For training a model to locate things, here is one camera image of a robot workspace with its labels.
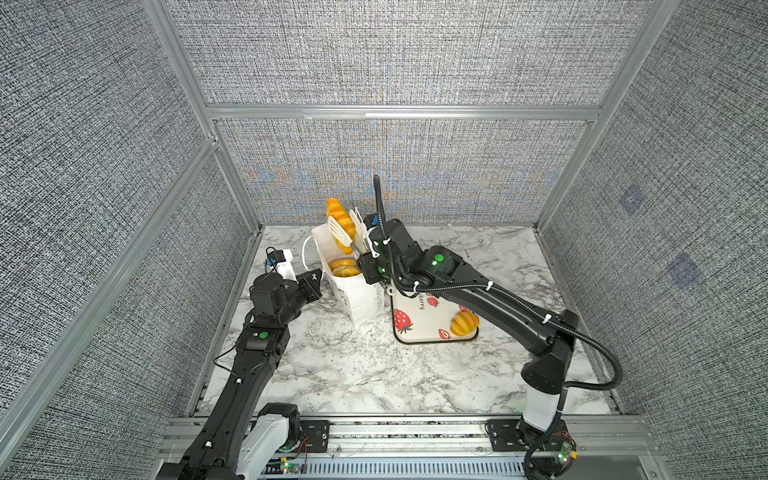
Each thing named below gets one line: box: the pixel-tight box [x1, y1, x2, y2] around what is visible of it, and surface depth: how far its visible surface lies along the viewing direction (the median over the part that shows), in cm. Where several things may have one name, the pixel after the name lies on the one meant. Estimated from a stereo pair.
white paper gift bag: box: [311, 224, 385, 323], surface depth 84 cm
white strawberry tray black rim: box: [391, 292, 479, 344], surface depth 93 cm
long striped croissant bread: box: [325, 198, 357, 255], surface depth 77 cm
